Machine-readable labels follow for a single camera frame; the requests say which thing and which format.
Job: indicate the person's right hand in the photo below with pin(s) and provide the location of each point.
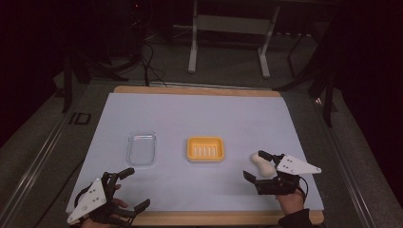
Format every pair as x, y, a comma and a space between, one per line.
291, 202

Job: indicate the person's left hand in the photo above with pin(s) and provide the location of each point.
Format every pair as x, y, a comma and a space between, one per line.
119, 202

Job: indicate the black metal stand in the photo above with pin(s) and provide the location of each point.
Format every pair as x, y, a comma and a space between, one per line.
329, 95
67, 88

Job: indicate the white soap bar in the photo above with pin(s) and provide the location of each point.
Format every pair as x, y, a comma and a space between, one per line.
264, 166

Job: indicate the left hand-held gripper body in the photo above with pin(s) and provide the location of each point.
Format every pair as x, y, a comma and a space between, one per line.
90, 198

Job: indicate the metal floor rail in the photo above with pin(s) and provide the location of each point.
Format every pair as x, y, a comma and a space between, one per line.
350, 177
31, 175

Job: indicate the light blue table mat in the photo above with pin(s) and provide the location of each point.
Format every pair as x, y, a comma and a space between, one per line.
206, 114

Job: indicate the clear plastic dish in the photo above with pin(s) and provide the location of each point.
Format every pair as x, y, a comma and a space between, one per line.
141, 148

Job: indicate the yellow soap dish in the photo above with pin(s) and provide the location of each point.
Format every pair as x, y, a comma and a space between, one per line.
205, 148

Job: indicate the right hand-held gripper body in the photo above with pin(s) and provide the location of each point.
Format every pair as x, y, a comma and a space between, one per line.
293, 167

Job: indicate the white metal stand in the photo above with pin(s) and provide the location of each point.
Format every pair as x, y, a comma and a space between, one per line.
233, 23

